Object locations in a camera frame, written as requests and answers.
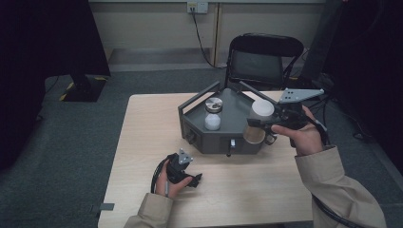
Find black folding chair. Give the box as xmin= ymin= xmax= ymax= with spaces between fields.
xmin=225 ymin=32 xmax=306 ymax=92

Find left hand-held gripper cable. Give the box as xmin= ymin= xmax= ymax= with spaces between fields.
xmin=150 ymin=158 xmax=169 ymax=195

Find black curtain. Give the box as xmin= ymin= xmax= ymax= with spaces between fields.
xmin=322 ymin=0 xmax=403 ymax=174
xmin=0 ymin=0 xmax=111 ymax=170

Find dark hexagonal tray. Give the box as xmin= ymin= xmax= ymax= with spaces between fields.
xmin=177 ymin=80 xmax=287 ymax=159

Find black floor cables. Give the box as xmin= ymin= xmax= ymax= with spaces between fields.
xmin=312 ymin=91 xmax=374 ymax=143

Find right hand-held gripper cable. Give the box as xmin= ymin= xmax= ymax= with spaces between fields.
xmin=305 ymin=115 xmax=366 ymax=228

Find dark upright post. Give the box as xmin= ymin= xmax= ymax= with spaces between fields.
xmin=299 ymin=0 xmax=346 ymax=82

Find white wall socket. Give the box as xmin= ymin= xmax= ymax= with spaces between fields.
xmin=186 ymin=1 xmax=209 ymax=14

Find person's left hand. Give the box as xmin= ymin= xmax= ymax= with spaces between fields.
xmin=154 ymin=159 xmax=193 ymax=200

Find person's right hand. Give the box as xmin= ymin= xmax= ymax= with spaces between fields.
xmin=271 ymin=105 xmax=328 ymax=157

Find hand-held gripper cable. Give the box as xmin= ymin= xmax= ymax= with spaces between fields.
xmin=305 ymin=115 xmax=366 ymax=228
xmin=150 ymin=158 xmax=169 ymax=195

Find glass jar of brown powder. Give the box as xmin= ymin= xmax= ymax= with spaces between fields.
xmin=242 ymin=98 xmax=276 ymax=145

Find glass jar of white powder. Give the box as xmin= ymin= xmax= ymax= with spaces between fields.
xmin=203 ymin=97 xmax=224 ymax=132

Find black stand base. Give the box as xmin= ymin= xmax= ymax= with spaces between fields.
xmin=59 ymin=73 xmax=108 ymax=104

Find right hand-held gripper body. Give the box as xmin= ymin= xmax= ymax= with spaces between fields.
xmin=271 ymin=87 xmax=325 ymax=131

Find black wall cable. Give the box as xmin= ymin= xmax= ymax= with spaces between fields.
xmin=190 ymin=11 xmax=226 ymax=69

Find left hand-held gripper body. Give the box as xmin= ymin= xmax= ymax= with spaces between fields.
xmin=165 ymin=148 xmax=195 ymax=185

